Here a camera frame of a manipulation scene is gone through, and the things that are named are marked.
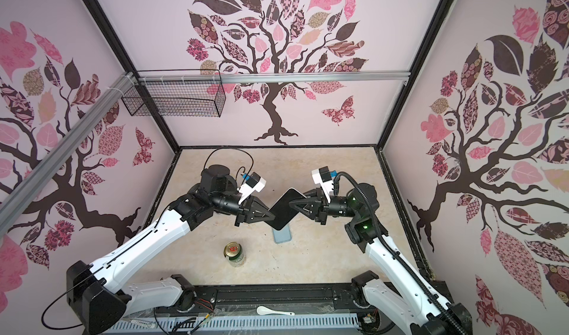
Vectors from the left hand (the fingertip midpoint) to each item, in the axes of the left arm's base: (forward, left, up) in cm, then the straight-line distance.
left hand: (271, 220), depth 63 cm
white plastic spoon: (-19, +2, -27) cm, 33 cm away
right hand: (+2, -6, +6) cm, 9 cm away
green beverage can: (-3, +14, -18) cm, 23 cm away
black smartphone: (0, -4, +4) cm, 5 cm away
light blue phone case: (+7, -3, -29) cm, 30 cm away
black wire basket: (+58, +44, +7) cm, 73 cm away
